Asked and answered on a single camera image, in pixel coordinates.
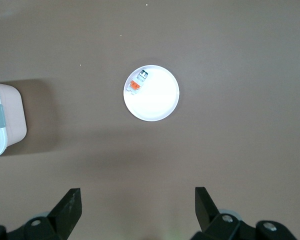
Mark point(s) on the brown table mat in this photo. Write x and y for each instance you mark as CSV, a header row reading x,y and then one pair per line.
x,y
215,150

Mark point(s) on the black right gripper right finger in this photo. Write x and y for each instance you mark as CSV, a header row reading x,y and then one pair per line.
x,y
207,215

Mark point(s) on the pink round plate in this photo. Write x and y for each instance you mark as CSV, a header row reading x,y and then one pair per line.
x,y
157,100

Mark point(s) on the white lidded storage box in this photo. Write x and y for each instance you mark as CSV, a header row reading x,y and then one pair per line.
x,y
7,112

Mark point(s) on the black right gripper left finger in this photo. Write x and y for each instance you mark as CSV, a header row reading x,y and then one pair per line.
x,y
65,215

